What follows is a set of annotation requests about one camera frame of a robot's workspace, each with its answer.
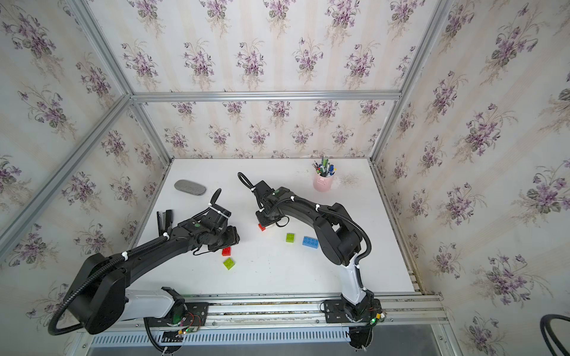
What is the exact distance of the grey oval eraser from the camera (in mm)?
1051

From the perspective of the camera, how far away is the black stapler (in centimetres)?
95

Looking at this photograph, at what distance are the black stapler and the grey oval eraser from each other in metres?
0.12
